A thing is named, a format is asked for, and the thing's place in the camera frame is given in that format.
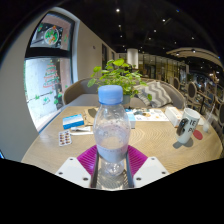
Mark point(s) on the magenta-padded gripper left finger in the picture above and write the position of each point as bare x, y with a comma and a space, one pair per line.
86, 161

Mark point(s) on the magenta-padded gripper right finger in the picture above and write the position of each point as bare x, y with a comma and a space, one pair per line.
138, 161

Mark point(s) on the clear blue-capped water bottle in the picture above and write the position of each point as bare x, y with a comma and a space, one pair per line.
111, 133

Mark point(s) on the white tube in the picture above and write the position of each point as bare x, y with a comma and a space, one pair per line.
81, 130

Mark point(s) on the pill blister pack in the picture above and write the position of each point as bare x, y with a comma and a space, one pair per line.
64, 138

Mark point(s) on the flat blue white box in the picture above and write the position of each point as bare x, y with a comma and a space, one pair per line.
73, 121

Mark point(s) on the small light blue box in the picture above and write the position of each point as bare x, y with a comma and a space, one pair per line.
131, 119

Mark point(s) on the brown printed card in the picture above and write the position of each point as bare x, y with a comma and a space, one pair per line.
90, 116

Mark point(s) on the printed paper menu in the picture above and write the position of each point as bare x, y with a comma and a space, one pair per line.
150, 115

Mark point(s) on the flat round red coaster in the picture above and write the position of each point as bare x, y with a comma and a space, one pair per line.
198, 135

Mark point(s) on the grey white chevron cushion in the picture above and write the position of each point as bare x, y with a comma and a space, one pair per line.
157, 94

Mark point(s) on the grey curved sofa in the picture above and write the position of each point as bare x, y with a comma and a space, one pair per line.
77, 90

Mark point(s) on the window with festive stickers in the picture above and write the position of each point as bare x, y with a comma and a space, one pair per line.
46, 83

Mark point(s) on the green potted plant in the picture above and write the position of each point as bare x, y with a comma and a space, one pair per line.
116, 75

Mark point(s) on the white round pillar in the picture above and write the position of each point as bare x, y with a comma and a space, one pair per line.
132, 58

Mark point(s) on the group of ceiling lights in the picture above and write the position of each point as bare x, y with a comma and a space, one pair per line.
117, 10

